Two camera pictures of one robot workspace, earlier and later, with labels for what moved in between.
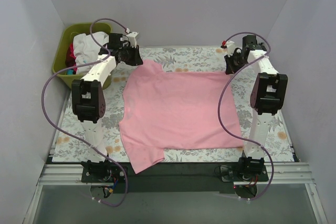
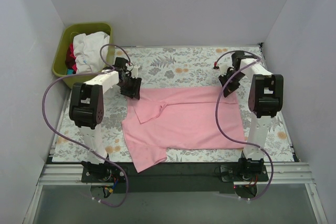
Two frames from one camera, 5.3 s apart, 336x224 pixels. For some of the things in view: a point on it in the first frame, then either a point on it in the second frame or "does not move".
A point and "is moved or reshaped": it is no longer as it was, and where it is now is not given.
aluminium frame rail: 63,174 does not move
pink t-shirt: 175,110 is moved or reshaped
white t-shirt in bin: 86,51 does not move
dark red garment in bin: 70,57 does not move
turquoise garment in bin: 70,71 does not move
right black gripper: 233,62 to 230,83
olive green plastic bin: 62,45 does not move
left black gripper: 132,56 to 131,87
